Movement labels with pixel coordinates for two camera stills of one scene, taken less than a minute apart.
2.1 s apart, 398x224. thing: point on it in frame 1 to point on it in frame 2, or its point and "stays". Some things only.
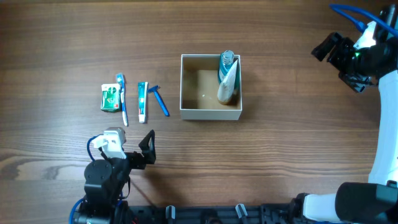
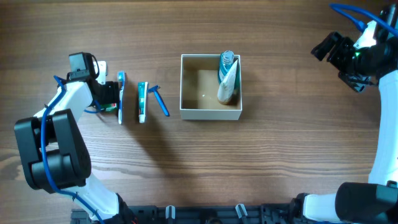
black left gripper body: x=140 y=155 to x=109 y=93
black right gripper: x=344 y=64 stays
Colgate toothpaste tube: x=142 y=101 stays
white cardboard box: x=199 y=89 stays
